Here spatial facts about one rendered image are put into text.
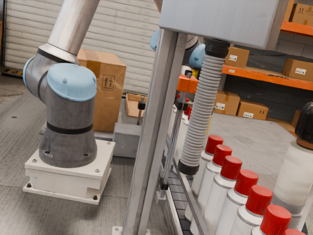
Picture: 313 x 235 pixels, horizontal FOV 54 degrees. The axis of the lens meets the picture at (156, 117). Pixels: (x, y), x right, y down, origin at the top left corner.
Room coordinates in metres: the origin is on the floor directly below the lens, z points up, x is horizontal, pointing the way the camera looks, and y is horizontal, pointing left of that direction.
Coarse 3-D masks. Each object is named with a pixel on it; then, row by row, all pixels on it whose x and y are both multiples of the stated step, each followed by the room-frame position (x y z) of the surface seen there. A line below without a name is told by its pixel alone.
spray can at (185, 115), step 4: (188, 108) 0.88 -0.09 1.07; (184, 112) 0.89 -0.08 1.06; (188, 112) 0.88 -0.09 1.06; (184, 116) 0.88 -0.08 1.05; (180, 124) 0.88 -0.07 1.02; (180, 128) 0.88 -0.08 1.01; (180, 132) 0.88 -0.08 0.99; (176, 144) 0.88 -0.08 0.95; (176, 148) 0.88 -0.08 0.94; (176, 152) 0.88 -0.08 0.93; (172, 164) 0.88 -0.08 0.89
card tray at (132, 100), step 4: (128, 96) 1.74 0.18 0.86; (132, 96) 1.74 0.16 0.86; (136, 96) 1.75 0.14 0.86; (140, 96) 1.75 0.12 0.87; (128, 100) 1.73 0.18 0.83; (132, 100) 1.74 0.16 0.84; (136, 100) 1.75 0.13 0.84; (140, 100) 1.75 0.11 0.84; (144, 100) 1.76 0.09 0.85; (128, 104) 1.51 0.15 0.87; (132, 104) 1.66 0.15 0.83; (136, 104) 1.68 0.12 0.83; (128, 108) 1.45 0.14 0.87; (132, 108) 1.59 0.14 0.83; (136, 108) 1.60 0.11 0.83; (128, 112) 1.50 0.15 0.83; (132, 112) 1.51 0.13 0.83; (136, 112) 1.52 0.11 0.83; (132, 116) 1.45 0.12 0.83; (136, 116) 1.46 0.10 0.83
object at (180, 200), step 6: (162, 156) 0.94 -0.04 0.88; (162, 162) 0.89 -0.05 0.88; (174, 174) 0.83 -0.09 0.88; (168, 180) 0.78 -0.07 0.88; (174, 180) 0.79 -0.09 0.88; (192, 180) 0.81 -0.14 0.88; (174, 186) 0.76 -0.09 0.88; (180, 186) 0.76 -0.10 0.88; (174, 192) 0.73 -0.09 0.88; (180, 192) 0.73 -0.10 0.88; (174, 198) 0.70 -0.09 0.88; (180, 198) 0.70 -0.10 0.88; (174, 204) 0.67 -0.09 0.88; (180, 204) 0.67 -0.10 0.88; (186, 204) 0.68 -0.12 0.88; (180, 210) 0.65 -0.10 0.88; (180, 216) 0.62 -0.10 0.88; (180, 222) 0.60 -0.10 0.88; (186, 222) 0.60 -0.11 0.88; (186, 228) 0.58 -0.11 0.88; (186, 234) 0.56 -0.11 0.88
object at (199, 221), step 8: (168, 136) 0.91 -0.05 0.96; (168, 144) 0.85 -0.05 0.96; (176, 160) 0.74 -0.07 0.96; (176, 168) 0.71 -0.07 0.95; (184, 176) 0.66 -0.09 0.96; (184, 184) 0.63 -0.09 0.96; (184, 192) 0.61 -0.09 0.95; (192, 200) 0.56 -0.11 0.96; (192, 208) 0.54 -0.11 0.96; (200, 216) 0.51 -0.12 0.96; (200, 224) 0.49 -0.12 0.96; (200, 232) 0.48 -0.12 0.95; (208, 232) 0.47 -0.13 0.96
